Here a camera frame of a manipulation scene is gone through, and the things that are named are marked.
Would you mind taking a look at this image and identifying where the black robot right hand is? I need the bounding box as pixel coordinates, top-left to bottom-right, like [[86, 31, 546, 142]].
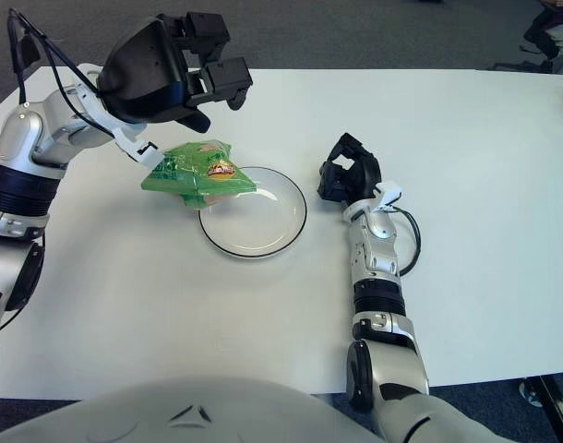
[[316, 132, 383, 203]]

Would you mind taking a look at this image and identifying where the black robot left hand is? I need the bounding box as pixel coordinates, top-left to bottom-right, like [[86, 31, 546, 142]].
[[96, 12, 255, 135]]

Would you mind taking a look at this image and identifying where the green potato chip bag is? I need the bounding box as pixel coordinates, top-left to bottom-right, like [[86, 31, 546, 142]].
[[140, 140, 258, 211]]

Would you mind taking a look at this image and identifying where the white plate black rim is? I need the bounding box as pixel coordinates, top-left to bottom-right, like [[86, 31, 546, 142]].
[[198, 165, 308, 260]]

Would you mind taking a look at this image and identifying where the black chair base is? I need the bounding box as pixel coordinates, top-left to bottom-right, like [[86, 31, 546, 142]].
[[491, 59, 555, 73]]

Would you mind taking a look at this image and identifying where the black table leg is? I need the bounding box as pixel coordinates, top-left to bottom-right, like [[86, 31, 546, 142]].
[[519, 376, 563, 443]]

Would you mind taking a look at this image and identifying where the grey robot torso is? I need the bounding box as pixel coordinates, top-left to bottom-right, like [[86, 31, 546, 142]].
[[0, 377, 384, 443]]

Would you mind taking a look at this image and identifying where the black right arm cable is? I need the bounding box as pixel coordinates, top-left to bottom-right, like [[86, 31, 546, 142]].
[[391, 207, 422, 277]]

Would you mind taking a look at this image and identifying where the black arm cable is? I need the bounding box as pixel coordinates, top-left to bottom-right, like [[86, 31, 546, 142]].
[[0, 11, 126, 331], [391, 207, 422, 277]]

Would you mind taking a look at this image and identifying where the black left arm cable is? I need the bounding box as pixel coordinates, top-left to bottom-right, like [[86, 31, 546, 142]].
[[0, 11, 126, 331]]

